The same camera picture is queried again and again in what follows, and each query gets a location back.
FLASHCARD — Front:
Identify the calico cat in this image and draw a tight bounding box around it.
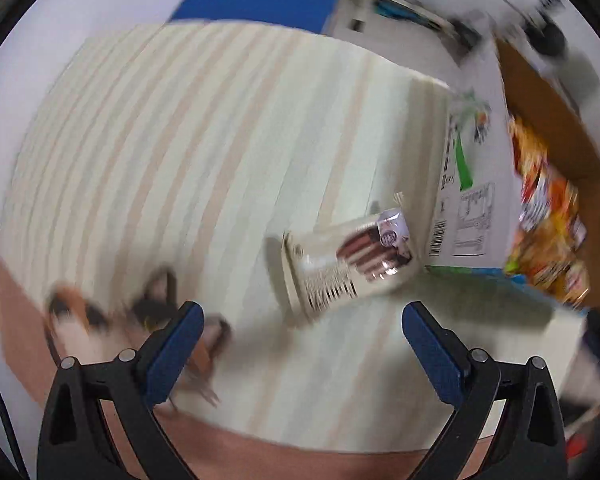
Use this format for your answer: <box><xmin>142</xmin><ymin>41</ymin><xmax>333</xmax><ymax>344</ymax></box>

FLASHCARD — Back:
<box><xmin>45</xmin><ymin>267</ymin><xmax>234</xmax><ymax>407</ymax></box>

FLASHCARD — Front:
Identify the white wafer stick packet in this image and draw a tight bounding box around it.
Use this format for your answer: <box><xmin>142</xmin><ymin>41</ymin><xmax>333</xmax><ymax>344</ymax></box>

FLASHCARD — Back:
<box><xmin>282</xmin><ymin>191</ymin><xmax>419</xmax><ymax>324</ymax></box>

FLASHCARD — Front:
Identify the striped table mat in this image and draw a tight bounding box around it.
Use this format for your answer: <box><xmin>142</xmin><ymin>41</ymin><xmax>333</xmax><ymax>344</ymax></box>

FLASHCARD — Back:
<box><xmin>0</xmin><ymin>20</ymin><xmax>587</xmax><ymax>454</ymax></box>

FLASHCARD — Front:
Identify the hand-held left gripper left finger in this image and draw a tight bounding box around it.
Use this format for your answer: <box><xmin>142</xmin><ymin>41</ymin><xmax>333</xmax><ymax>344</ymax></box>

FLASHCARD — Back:
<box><xmin>37</xmin><ymin>301</ymin><xmax>206</xmax><ymax>480</ymax></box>

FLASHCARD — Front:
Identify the cardboard box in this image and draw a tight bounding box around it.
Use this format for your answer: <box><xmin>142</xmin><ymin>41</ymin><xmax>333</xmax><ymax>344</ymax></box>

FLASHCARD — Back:
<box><xmin>422</xmin><ymin>35</ymin><xmax>600</xmax><ymax>317</ymax></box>

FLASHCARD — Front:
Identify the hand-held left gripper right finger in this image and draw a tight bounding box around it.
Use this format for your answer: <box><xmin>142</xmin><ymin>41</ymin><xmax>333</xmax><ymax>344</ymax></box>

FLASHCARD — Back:
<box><xmin>401</xmin><ymin>301</ymin><xmax>568</xmax><ymax>480</ymax></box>

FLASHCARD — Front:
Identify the yellow noodle packet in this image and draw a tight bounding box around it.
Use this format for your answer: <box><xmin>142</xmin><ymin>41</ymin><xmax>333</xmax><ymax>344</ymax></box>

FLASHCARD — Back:
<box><xmin>504</xmin><ymin>220</ymin><xmax>592</xmax><ymax>309</ymax></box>

